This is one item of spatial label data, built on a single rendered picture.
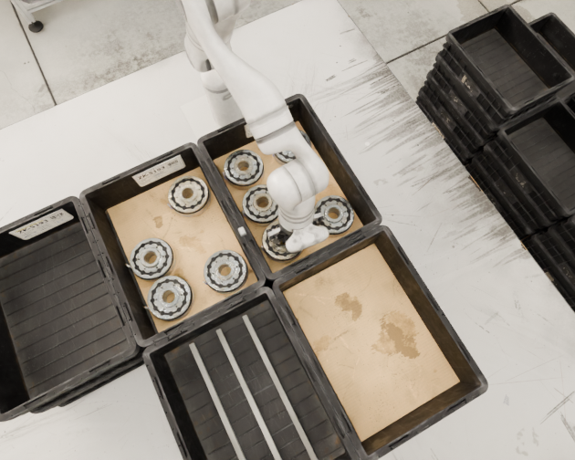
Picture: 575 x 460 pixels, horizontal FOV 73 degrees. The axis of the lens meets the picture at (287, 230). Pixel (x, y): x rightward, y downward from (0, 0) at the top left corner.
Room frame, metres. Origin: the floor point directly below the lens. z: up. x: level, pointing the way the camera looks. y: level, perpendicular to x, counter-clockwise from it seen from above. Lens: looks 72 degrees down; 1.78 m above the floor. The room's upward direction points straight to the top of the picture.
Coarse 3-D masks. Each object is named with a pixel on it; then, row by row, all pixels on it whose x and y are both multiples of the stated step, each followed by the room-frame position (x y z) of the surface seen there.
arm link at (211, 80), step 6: (204, 72) 0.72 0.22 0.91; (210, 72) 0.71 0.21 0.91; (216, 72) 0.71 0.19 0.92; (204, 78) 0.70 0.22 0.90; (210, 78) 0.70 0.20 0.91; (216, 78) 0.69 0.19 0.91; (204, 84) 0.69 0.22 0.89; (210, 84) 0.68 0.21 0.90; (216, 84) 0.68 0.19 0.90; (222, 84) 0.68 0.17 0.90; (210, 90) 0.68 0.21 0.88; (216, 90) 0.68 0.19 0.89; (222, 90) 0.68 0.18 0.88
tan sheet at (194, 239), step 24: (144, 192) 0.40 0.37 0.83; (120, 216) 0.34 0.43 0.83; (144, 216) 0.34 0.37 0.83; (168, 216) 0.34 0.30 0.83; (216, 216) 0.34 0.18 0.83; (120, 240) 0.27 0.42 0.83; (168, 240) 0.27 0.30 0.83; (192, 240) 0.27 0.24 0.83; (216, 240) 0.27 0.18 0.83; (192, 264) 0.21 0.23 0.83; (144, 288) 0.15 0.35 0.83; (240, 288) 0.15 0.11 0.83; (192, 312) 0.09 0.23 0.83
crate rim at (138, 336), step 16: (192, 144) 0.49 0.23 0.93; (160, 160) 0.44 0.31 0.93; (112, 176) 0.40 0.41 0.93; (128, 176) 0.40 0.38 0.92; (208, 176) 0.41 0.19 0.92; (224, 208) 0.32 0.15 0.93; (96, 224) 0.28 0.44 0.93; (96, 240) 0.24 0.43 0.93; (240, 240) 0.24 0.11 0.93; (112, 272) 0.17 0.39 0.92; (256, 272) 0.17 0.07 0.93; (256, 288) 0.14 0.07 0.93; (128, 304) 0.10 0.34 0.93; (224, 304) 0.10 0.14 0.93; (128, 320) 0.07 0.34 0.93; (192, 320) 0.07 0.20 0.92; (160, 336) 0.04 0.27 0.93
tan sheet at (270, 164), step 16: (256, 144) 0.54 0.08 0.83; (224, 160) 0.50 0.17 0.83; (272, 160) 0.50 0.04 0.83; (240, 192) 0.40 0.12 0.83; (320, 192) 0.40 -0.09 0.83; (336, 192) 0.40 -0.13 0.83; (240, 208) 0.36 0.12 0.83; (352, 224) 0.32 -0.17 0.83; (256, 240) 0.27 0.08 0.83; (304, 256) 0.23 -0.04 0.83; (272, 272) 0.19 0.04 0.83
